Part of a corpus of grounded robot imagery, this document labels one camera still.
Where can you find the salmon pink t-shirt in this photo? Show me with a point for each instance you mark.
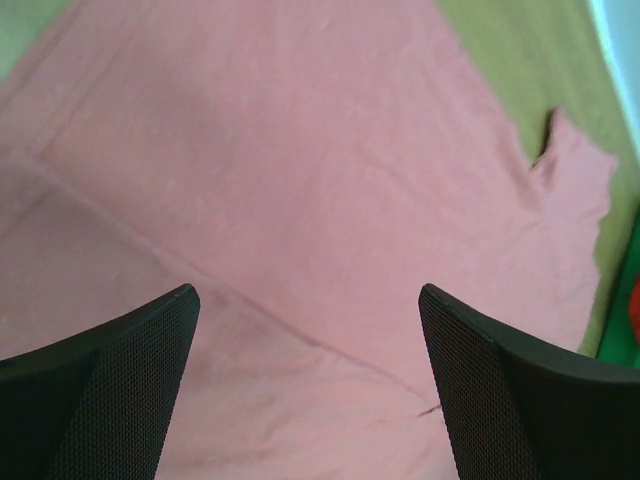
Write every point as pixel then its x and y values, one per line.
pixel 308 166

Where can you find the green plastic bin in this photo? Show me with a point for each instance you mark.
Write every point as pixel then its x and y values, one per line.
pixel 620 340

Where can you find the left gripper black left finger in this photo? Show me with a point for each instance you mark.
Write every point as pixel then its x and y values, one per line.
pixel 98 404

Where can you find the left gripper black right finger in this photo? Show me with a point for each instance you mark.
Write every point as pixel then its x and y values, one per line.
pixel 517 407

